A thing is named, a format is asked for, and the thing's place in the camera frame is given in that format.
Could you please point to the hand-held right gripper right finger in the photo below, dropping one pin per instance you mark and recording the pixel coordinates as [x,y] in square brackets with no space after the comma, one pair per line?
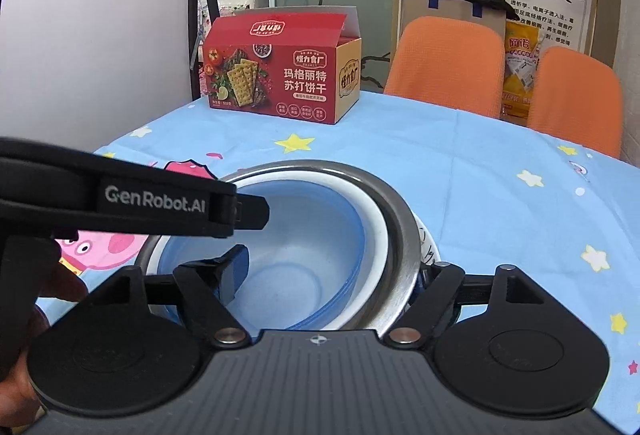
[442,280]

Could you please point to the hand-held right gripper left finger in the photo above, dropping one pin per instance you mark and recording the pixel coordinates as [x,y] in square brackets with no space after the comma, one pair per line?
[237,267]

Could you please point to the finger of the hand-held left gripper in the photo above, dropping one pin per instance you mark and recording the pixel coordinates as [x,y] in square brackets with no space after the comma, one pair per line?
[252,213]

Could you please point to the white swirl-print plate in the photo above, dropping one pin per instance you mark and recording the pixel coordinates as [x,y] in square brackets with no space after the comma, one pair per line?
[429,245]

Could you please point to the blue plastic bowl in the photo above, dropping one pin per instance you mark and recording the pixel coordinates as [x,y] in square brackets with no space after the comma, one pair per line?
[300,255]

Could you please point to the stainless steel bowl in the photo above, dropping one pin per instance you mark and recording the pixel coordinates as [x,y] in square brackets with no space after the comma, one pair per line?
[395,225]

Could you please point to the white ceramic bowl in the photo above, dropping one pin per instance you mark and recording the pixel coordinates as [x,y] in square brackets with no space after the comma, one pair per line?
[376,235]

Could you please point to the person's left hand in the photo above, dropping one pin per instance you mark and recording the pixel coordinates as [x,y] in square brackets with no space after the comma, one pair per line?
[67,287]

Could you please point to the blue printed tablecloth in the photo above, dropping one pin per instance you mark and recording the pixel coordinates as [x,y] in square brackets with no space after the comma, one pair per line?
[450,165]

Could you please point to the red cracker box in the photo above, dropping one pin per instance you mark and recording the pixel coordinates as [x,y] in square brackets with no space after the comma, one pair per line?
[280,80]

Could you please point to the orange chair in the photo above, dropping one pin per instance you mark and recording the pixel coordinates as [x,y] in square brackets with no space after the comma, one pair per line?
[445,65]
[575,100]

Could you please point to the yellow packet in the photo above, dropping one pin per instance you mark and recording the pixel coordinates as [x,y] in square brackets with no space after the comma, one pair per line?
[520,65]

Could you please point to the brown paper bag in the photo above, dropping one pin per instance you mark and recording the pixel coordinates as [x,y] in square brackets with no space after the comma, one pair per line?
[450,12]

